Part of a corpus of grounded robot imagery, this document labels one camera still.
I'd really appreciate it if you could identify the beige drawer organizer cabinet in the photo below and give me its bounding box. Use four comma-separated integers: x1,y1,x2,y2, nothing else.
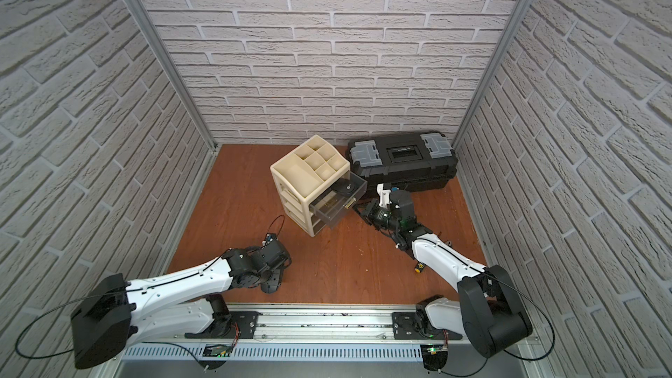
271,135,350,237

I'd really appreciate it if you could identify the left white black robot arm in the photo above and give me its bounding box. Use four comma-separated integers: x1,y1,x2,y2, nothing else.
71,234,292,370

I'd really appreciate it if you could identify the black computer mouse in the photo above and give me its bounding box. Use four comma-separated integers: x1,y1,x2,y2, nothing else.
261,279,282,294
316,192,341,213

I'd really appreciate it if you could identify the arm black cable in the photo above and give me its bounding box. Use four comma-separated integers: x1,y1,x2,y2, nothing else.
490,272,557,363
14,285,132,361

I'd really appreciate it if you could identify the transparent grey top drawer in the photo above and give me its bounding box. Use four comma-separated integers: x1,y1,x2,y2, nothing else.
309,171,368,228

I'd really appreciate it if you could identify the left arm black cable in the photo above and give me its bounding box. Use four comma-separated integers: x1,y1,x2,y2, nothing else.
14,285,132,361

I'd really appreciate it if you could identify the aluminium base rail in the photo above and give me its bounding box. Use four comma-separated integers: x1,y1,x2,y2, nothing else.
119,301,472,369

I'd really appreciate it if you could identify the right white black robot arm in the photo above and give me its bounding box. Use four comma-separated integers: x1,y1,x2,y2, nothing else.
353,189,533,358

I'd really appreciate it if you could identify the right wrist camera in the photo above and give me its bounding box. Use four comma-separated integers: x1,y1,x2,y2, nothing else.
376,183,400,210

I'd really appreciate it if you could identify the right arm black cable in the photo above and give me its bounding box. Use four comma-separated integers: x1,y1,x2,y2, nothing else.
490,272,557,363

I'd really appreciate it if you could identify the black plastic toolbox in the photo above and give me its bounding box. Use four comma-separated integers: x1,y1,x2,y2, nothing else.
346,131,459,199

